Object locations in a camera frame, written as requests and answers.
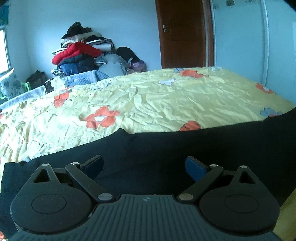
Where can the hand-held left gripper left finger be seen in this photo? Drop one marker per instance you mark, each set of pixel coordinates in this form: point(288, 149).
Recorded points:
point(93, 165)

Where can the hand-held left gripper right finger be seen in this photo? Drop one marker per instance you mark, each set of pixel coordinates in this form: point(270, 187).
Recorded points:
point(194, 169)

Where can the black pants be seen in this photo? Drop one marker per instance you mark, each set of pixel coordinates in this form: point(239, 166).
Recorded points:
point(161, 150)

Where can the yellow carrot print bed sheet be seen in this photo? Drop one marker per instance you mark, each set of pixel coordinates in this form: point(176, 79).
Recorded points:
point(138, 102)

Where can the blue quilted mattress pad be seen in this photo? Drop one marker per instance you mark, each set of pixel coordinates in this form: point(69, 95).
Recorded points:
point(78, 77)

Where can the black and white printed cloth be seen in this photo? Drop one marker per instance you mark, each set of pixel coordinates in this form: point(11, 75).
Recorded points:
point(52, 85)

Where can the grey garment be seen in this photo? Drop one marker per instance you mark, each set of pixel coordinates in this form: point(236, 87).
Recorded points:
point(111, 67)

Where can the dark duffel bag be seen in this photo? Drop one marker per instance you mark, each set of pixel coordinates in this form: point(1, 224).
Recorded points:
point(36, 80)

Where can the green plastic chair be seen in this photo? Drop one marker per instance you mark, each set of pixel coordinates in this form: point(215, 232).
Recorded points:
point(27, 85)

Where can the purple bag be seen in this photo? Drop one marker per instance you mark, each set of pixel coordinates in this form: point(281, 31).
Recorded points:
point(138, 65)

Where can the pile of folded clothes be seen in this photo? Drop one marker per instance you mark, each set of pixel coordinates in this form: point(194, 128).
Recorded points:
point(76, 51)

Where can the floral pillow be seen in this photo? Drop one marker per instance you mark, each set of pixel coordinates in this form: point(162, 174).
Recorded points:
point(10, 84)

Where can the black backpack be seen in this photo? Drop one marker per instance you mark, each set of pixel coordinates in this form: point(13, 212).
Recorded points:
point(126, 53)

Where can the brown wooden door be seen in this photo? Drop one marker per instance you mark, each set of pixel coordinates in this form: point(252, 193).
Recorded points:
point(182, 34)

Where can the window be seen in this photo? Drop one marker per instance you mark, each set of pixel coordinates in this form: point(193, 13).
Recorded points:
point(4, 53)

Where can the white wardrobe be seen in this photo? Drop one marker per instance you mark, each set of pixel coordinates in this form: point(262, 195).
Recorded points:
point(277, 46)

